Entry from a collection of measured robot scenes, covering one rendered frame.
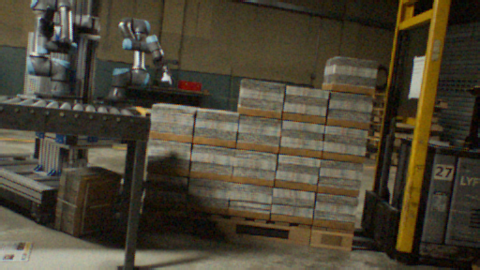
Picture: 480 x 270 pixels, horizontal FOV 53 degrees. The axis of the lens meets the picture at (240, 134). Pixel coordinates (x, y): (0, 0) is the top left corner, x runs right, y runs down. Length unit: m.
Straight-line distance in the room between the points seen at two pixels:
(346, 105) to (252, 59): 7.17
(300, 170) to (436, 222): 0.93
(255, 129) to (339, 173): 0.64
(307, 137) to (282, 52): 7.42
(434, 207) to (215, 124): 1.52
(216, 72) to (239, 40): 0.84
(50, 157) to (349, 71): 2.20
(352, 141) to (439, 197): 0.65
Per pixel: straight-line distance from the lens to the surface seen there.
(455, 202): 3.40
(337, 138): 3.25
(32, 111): 2.41
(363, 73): 3.28
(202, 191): 3.25
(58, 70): 3.34
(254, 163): 3.20
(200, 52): 10.00
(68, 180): 3.07
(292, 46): 10.65
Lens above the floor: 0.98
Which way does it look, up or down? 5 degrees down
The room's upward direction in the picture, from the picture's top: 7 degrees clockwise
